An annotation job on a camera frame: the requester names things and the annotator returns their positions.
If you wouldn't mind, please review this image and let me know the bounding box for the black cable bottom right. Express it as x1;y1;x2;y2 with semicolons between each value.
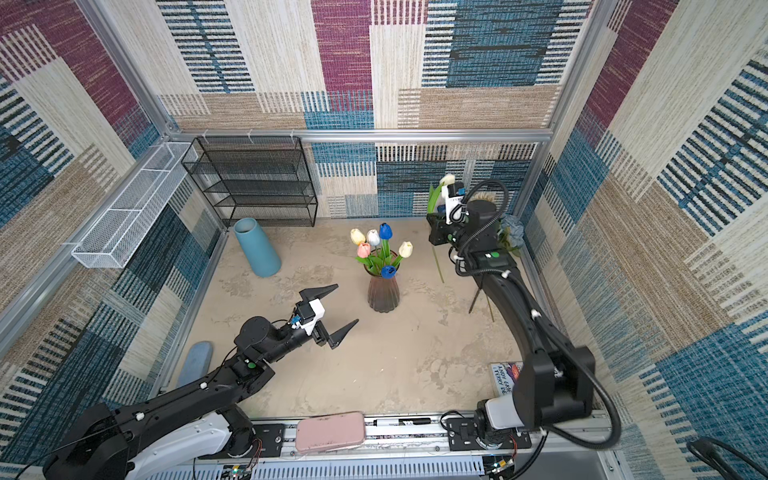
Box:
686;436;768;480

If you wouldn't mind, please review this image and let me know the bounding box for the grey blue oval object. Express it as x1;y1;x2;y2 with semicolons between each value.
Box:
176;341;214;387

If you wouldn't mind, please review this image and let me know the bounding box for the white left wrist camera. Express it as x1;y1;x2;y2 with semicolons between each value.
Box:
289;300;325;336

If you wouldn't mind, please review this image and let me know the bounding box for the pink pencil case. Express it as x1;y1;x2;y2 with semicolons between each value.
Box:
295;411;366;454

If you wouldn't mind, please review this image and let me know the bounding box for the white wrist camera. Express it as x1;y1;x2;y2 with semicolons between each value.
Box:
441;181;466;225
289;300;325;336

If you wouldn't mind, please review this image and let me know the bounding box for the dark blue artificial tulip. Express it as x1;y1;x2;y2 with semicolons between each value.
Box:
379;223;393;240

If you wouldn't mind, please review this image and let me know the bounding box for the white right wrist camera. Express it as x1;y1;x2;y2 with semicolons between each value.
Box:
441;181;466;225

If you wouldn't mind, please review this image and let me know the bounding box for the yellow artificial tulip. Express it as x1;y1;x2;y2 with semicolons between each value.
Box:
350;229;367;246

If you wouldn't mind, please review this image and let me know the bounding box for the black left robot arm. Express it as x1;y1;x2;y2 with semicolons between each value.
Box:
42;285;354;479

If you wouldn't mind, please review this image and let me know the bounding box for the treehouse paperback book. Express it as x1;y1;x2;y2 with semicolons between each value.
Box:
490;361;524;397

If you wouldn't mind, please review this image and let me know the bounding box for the black wire shelf rack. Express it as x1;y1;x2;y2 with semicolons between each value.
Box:
181;136;318;227

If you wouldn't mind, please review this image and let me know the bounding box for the red glass vase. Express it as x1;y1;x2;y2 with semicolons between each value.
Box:
367;273;400;313

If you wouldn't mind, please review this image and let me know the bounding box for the pink artificial tulip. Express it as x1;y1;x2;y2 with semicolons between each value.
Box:
357;242;372;260

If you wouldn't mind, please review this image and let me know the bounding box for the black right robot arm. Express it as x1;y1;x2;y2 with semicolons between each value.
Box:
426;175;622;450

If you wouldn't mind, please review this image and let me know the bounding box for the dusty blue rose bunch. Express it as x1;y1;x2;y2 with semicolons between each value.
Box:
467;212;526;322

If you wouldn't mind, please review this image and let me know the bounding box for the teal ceramic vase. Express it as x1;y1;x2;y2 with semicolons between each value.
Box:
234;218;282;278

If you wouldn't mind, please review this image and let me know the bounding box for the white wire mesh basket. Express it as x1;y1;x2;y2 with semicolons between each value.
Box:
72;142;191;269

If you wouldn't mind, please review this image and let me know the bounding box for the white artificial tulip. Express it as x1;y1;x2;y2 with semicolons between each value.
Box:
393;241;413;269
425;173;457;284
366;229;382;249

